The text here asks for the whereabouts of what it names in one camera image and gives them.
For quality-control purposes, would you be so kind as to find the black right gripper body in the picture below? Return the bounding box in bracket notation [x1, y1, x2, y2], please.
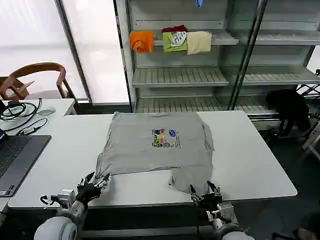
[197, 192, 223, 209]

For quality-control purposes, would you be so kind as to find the grey computer mouse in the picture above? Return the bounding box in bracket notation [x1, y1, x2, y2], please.
[37, 107, 56, 116]

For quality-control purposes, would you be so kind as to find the black coiled cable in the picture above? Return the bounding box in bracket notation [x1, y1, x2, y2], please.
[0, 97, 43, 122]

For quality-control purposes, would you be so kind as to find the brown wooden chair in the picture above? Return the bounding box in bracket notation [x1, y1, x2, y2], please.
[0, 62, 76, 101]

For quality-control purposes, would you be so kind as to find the dark grey laptop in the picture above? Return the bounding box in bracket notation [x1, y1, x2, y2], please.
[0, 129, 52, 198]

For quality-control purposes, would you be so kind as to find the grey printed t-shirt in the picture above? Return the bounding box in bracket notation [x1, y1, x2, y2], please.
[94, 111, 216, 195]

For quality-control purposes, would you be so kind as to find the small adapter with black cable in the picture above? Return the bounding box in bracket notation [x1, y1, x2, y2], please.
[18, 117, 49, 136]

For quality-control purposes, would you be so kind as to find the grey window frame post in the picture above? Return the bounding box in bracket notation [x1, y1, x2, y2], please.
[54, 0, 92, 103]

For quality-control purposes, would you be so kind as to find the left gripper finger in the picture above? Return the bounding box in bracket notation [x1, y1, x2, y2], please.
[93, 173, 111, 189]
[77, 171, 97, 187]

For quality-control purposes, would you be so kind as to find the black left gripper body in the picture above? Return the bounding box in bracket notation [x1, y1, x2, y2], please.
[75, 181, 101, 203]

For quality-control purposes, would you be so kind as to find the grey shelf rack with clothes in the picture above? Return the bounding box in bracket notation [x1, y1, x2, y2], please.
[113, 0, 320, 121]

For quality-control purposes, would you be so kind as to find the pale wooden folding stool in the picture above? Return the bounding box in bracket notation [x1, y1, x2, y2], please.
[301, 122, 320, 161]

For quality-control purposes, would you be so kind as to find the brown shoe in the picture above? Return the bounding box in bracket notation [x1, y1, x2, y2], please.
[296, 227, 319, 240]

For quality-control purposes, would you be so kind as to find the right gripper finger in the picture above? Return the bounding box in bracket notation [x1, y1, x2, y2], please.
[188, 184, 201, 201]
[205, 180, 221, 197]

